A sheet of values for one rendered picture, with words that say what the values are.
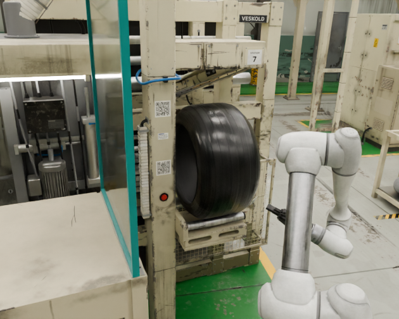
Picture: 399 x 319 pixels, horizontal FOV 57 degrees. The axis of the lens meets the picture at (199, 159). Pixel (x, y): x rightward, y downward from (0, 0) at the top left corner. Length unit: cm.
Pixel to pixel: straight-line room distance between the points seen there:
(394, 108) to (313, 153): 478
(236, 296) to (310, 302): 149
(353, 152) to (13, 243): 120
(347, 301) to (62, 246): 94
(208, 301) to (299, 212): 153
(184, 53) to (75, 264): 125
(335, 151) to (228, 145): 48
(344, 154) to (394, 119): 478
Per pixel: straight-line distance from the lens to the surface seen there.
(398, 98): 620
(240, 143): 173
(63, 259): 113
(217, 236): 198
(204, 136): 169
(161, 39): 166
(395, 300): 322
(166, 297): 223
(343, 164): 155
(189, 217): 220
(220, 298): 287
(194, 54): 200
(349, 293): 144
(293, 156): 149
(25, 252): 120
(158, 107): 170
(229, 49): 208
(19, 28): 187
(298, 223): 146
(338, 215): 197
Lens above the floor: 191
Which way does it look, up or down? 21 degrees down
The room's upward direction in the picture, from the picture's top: 1 degrees clockwise
